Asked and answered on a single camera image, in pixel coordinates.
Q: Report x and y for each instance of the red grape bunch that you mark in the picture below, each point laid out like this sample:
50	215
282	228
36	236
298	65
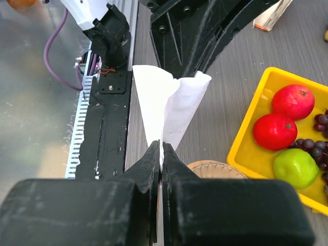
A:
316	148

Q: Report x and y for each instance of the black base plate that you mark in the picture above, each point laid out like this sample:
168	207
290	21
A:
102	154

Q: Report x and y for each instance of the red apple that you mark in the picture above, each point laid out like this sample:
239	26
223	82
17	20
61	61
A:
294	101

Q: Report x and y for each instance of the white paper coffee filter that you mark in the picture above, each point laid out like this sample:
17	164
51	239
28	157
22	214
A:
167	104

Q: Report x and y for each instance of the light green apple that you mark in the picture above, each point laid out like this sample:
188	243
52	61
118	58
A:
296	167

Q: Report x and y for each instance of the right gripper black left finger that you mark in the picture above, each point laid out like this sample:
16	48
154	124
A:
119	211

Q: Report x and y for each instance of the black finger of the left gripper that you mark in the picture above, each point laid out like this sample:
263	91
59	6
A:
182	32
244	13

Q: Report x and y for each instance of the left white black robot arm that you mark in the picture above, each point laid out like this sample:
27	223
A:
104	20

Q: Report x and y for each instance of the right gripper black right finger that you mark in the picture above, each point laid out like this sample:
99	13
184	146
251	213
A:
199	211

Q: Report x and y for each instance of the red yellow cherry bunch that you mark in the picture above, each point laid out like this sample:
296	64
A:
326	35

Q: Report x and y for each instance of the clear glass ribbed dripper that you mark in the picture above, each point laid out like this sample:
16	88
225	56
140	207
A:
217	171

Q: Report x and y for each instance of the white slotted cable duct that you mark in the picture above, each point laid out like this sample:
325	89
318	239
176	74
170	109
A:
77	137

